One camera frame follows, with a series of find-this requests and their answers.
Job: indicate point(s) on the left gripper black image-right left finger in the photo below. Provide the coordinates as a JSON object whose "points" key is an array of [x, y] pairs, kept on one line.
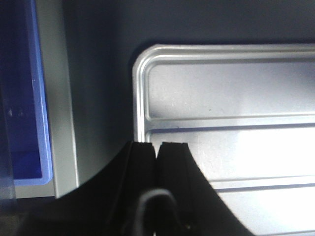
{"points": [[100, 206]]}

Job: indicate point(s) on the left gripper black image-right right finger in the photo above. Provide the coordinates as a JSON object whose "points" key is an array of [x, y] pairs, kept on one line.
{"points": [[185, 204]]}

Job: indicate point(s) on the silver metal tray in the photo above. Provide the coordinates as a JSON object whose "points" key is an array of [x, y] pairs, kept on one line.
{"points": [[247, 113]]}

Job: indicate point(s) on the large blue crate right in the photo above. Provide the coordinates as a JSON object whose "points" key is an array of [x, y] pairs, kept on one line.
{"points": [[23, 93]]}

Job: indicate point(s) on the grey shelf upright post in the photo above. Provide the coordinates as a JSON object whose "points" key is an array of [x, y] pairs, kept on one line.
{"points": [[58, 95]]}

